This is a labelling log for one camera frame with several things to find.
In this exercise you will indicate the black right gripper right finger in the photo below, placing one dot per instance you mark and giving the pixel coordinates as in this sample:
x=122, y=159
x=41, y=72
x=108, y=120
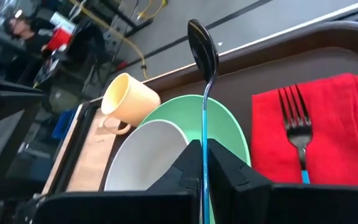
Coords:
x=291, y=207

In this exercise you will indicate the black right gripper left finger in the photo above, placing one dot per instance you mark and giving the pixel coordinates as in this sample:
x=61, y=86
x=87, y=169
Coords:
x=120, y=208

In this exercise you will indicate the grey bowl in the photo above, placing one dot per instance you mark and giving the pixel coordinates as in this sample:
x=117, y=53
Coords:
x=145, y=155

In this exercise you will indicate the red cloth napkin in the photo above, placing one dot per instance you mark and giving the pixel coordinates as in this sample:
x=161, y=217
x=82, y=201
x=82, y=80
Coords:
x=337, y=130

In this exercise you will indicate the green plate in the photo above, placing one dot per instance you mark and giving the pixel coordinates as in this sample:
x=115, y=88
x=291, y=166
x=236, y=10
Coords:
x=222, y=124

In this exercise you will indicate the dark brown plastic tray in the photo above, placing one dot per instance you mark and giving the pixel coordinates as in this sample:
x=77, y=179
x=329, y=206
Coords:
x=259, y=71

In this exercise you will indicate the blue plastic bin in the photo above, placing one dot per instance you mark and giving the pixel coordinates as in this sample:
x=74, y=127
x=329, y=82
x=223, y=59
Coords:
x=64, y=124

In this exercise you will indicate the red container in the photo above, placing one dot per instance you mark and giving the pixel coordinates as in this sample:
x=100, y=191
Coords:
x=59, y=39

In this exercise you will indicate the person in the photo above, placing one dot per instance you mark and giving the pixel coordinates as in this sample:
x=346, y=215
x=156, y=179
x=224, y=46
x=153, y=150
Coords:
x=33, y=40

